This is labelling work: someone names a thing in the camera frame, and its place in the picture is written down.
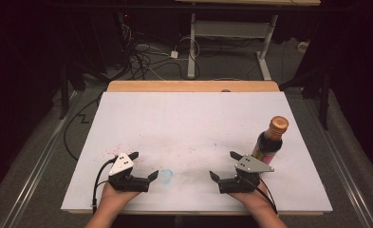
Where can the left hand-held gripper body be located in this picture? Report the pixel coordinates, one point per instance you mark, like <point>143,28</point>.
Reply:
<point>121,167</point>

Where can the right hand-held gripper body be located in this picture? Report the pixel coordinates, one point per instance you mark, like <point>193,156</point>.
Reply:
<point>249,164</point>

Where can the dark bottle with copper cap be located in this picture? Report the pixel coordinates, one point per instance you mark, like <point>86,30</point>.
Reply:
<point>269,144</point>

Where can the person's left hand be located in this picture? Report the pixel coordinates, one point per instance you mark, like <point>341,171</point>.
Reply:
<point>114,198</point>

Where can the person's right hand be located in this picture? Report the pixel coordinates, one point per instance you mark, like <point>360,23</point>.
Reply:
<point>255,199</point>

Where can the small clear bluish cup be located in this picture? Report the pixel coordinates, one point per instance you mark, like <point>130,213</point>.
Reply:
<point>167,176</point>

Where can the white board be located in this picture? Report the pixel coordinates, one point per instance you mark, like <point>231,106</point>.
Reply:
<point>187,126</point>

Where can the wooden table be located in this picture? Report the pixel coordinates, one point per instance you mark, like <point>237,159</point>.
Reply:
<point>190,85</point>

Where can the white power adapter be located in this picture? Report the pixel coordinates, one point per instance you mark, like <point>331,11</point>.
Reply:
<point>174,54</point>

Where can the white power strip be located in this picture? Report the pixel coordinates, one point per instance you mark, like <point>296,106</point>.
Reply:
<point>303,46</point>

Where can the metal floor rail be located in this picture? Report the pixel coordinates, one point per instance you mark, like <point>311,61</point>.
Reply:
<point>342,164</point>
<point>38,164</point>

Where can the white metal desk frame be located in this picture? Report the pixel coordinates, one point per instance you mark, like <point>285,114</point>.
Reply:
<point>228,30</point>

